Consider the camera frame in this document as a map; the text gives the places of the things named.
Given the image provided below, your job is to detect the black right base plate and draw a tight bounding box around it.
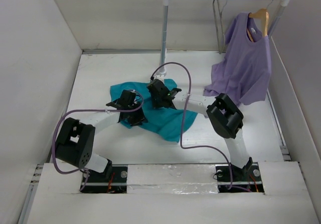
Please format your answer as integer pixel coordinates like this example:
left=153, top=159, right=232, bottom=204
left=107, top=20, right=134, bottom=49
left=213, top=162, right=264, bottom=193

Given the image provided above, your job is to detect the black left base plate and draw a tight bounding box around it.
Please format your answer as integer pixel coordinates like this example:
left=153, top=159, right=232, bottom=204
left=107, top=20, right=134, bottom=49
left=80, top=165, right=128, bottom=194

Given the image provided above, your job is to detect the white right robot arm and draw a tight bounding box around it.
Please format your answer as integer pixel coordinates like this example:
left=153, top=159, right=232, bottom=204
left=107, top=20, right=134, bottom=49
left=147, top=79, right=253, bottom=180

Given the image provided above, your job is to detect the wooden hanger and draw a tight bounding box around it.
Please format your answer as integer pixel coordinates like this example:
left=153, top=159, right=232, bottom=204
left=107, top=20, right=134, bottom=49
left=248, top=9, right=269, bottom=37

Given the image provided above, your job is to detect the purple t shirt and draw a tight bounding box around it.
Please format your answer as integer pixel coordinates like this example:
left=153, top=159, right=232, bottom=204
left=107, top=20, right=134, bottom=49
left=204, top=12, right=271, bottom=105

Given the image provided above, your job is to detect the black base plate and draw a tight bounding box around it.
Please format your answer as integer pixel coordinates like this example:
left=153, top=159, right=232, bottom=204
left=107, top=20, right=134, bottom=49
left=213, top=162, right=264, bottom=193
left=80, top=165, right=128, bottom=194

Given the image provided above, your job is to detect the grey metal hanger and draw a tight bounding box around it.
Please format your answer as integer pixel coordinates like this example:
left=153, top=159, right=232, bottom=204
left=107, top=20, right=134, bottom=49
left=212, top=0, right=228, bottom=54

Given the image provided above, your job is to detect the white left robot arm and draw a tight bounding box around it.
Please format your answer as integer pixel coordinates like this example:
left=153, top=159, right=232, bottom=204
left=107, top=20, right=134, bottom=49
left=51, top=102, right=147, bottom=182

